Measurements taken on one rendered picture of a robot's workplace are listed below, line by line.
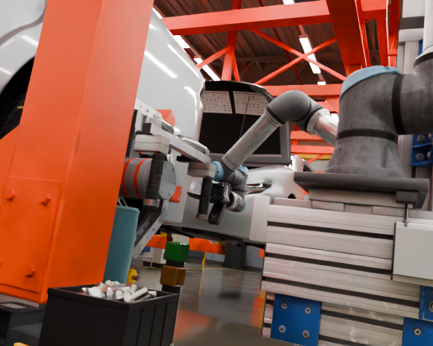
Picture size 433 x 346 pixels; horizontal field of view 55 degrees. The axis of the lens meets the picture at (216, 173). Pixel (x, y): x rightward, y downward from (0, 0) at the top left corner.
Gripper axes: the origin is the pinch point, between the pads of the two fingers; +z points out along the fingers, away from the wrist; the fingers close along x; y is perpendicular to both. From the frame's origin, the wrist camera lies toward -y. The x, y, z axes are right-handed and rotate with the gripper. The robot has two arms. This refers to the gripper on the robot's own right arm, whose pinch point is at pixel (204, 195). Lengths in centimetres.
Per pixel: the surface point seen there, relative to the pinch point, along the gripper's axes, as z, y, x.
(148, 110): 13.8, 27.2, -20.7
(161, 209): -6.3, -6.0, -20.6
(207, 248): -537, -25, -242
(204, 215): 1.2, -6.8, 1.6
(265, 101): -278, 144, -80
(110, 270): 32.6, -28.0, -10.4
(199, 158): 5.4, 12.6, -1.5
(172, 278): 57, -24, 23
